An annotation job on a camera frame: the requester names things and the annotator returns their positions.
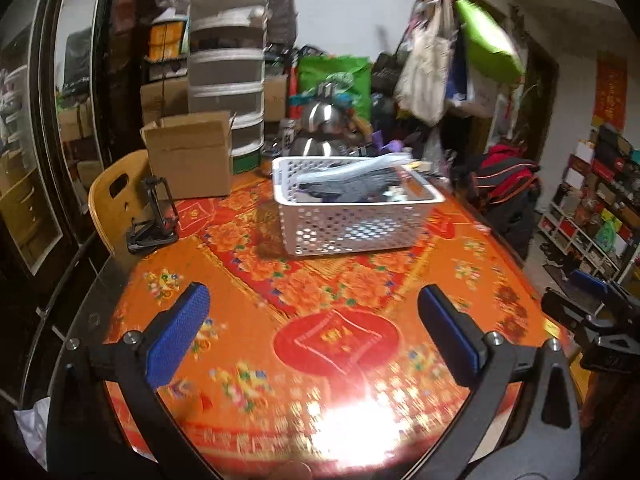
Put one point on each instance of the green plastic crate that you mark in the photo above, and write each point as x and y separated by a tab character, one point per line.
246	162

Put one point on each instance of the red and black backpack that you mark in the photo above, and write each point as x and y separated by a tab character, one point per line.
505	170

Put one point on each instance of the small cardboard box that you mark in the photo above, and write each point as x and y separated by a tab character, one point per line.
276	97

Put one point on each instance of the red wall poster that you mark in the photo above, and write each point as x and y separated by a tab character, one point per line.
610	90

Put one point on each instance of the white perforated plastic basket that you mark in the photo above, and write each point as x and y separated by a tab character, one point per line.
350	230

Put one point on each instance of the white and blue bag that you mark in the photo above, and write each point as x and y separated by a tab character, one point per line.
480	95

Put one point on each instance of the yellow wooden chair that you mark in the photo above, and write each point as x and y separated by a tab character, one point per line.
107	220

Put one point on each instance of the open cardboard box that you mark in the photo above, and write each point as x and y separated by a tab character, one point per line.
190	160

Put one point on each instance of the purple bag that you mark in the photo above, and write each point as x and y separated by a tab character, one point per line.
387	142

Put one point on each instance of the light blue plastic packet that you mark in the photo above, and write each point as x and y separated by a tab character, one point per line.
387	161
325	175

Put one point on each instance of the steel kettle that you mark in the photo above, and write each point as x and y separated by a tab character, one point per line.
320	120

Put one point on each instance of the bright green hanging bag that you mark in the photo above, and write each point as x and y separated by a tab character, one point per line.
487	45

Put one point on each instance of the black phone stand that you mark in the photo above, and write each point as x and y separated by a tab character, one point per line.
150	235

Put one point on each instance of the black bag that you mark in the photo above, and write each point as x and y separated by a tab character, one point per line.
282	12

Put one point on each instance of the dark grey knit cloth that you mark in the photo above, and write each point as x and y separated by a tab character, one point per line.
350	187

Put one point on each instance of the green shopping bag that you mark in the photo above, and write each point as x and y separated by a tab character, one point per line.
345	67

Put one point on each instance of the white canvas tote bag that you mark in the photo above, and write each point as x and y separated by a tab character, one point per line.
422	70

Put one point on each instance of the red floral tablecloth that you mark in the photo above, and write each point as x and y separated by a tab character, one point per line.
325	310

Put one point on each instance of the grey plastic drawer tower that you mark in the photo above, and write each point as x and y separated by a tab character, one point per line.
225	60

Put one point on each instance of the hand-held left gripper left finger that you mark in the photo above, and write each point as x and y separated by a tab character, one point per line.
177	335

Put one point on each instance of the shoe rack with boxes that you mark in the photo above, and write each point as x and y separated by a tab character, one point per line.
590	220

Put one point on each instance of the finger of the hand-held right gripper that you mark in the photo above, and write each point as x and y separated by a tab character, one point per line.
565	307
590	280

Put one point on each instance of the brown wooden door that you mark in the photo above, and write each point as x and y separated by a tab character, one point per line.
537	100

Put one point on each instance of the dark wooden mirrored cabinet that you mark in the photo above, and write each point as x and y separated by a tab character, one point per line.
30	160

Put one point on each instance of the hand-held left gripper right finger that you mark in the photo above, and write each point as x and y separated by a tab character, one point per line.
450	330

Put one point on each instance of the small yellow item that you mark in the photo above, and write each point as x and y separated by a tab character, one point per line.
417	164

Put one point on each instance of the yellow carton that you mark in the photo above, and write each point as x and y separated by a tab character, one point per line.
167	40

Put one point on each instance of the white plastic bag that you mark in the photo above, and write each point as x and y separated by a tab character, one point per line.
32	430

